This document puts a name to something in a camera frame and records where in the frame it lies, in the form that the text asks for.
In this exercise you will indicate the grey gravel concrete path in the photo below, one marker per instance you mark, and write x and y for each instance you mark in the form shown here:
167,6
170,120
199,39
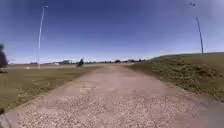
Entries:
110,96

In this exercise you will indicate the dark lamp pole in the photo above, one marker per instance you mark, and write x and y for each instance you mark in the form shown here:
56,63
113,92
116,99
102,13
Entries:
200,35

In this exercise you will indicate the distant row of trees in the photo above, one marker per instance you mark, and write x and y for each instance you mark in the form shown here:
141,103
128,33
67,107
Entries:
120,61

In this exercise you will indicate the dry grass field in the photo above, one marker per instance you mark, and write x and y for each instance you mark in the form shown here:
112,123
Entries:
30,81
186,71

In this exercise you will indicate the distant low building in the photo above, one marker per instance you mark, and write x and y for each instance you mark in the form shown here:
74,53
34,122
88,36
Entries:
66,62

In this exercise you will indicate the white lamp pole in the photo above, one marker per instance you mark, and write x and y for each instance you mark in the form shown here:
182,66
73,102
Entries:
40,33

